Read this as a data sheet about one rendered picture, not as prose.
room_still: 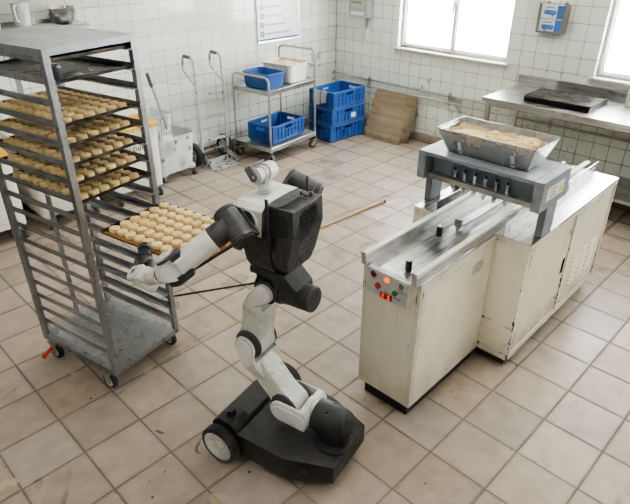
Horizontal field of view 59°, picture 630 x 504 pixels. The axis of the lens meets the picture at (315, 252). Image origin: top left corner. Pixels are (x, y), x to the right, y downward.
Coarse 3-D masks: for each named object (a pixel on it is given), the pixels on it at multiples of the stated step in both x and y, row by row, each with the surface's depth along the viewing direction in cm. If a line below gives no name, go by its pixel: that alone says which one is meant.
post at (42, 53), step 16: (48, 64) 225; (48, 80) 226; (48, 96) 230; (64, 128) 238; (64, 144) 240; (64, 160) 244; (80, 208) 256; (80, 224) 258; (96, 272) 273; (96, 288) 276; (96, 304) 282; (112, 352) 297; (112, 368) 302
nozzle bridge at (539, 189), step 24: (432, 144) 317; (432, 168) 318; (480, 168) 287; (504, 168) 284; (552, 168) 284; (432, 192) 329; (480, 192) 296; (504, 192) 291; (528, 192) 283; (552, 192) 278; (552, 216) 291
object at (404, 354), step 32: (448, 224) 305; (384, 256) 274; (416, 256) 274; (480, 256) 288; (416, 288) 254; (448, 288) 273; (480, 288) 304; (384, 320) 277; (416, 320) 261; (448, 320) 287; (480, 320) 321; (384, 352) 285; (416, 352) 272; (448, 352) 302; (384, 384) 294; (416, 384) 285
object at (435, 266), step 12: (576, 168) 361; (504, 216) 300; (516, 216) 309; (492, 228) 290; (468, 240) 276; (480, 240) 284; (456, 252) 268; (432, 264) 256; (444, 264) 263; (420, 276) 249; (432, 276) 258
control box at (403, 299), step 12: (372, 264) 268; (372, 276) 267; (384, 276) 261; (396, 276) 258; (372, 288) 270; (384, 288) 264; (396, 288) 259; (408, 288) 253; (396, 300) 261; (408, 300) 257
